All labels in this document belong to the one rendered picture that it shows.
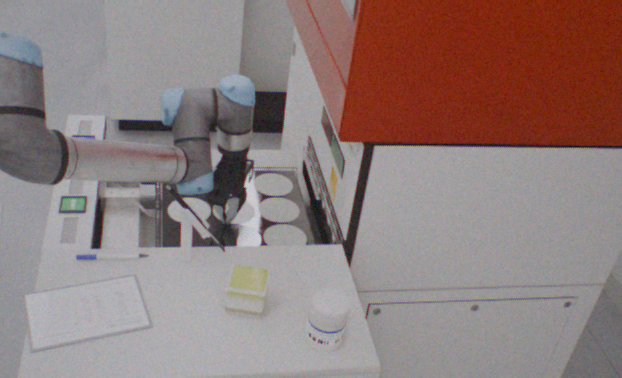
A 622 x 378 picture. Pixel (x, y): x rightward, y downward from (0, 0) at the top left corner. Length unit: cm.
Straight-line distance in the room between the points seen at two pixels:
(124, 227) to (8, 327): 113
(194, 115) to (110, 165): 24
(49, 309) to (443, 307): 91
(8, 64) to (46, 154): 15
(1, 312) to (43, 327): 145
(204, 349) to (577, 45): 90
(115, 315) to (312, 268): 41
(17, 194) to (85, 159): 209
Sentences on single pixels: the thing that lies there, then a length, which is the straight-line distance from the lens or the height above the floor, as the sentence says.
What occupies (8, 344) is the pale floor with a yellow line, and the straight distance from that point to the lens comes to 272.
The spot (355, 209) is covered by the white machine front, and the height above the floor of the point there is 106.
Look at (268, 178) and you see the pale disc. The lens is 187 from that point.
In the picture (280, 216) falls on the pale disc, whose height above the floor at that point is 90.
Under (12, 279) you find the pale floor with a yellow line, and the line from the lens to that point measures 295.
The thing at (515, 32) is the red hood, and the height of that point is 147.
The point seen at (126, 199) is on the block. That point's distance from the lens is 177.
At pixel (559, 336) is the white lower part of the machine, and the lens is 204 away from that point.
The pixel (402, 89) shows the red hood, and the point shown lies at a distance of 140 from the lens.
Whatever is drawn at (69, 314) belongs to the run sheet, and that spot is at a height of 97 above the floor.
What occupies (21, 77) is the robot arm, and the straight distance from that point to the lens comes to 126.
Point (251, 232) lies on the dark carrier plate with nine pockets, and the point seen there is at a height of 90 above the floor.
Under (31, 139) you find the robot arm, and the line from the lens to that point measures 124.
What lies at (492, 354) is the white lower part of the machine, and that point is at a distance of 199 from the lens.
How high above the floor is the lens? 195
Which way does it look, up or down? 34 degrees down
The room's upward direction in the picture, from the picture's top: 9 degrees clockwise
